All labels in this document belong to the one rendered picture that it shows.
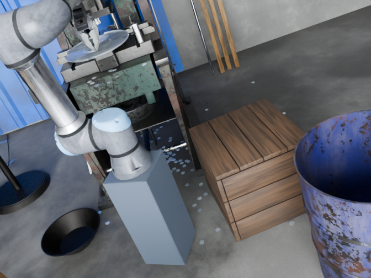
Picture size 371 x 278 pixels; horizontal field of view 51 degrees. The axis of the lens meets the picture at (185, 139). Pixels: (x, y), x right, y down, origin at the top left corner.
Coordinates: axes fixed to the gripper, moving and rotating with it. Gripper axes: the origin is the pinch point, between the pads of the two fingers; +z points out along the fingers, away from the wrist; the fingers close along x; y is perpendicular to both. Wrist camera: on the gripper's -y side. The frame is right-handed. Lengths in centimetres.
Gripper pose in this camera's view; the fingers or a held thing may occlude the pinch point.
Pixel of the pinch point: (95, 48)
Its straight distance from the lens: 169.1
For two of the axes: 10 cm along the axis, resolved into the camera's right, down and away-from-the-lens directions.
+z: 3.0, 8.1, 5.1
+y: -1.4, -4.9, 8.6
